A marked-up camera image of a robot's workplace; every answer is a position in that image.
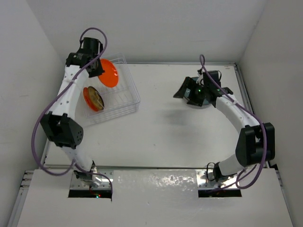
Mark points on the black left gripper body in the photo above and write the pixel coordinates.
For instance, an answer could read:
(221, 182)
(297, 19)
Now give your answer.
(98, 70)

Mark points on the orange plate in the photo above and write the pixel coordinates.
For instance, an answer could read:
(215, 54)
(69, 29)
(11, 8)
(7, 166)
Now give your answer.
(109, 77)
(85, 95)

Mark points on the brown yellow patterned plate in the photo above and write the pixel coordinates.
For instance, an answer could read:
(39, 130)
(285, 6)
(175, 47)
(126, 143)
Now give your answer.
(95, 100)

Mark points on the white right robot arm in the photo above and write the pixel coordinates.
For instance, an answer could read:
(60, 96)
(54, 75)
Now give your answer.
(256, 142)

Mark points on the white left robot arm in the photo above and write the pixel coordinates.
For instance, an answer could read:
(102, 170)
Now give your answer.
(58, 122)

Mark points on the white wire dish rack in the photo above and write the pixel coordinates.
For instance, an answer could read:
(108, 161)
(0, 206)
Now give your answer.
(118, 101)

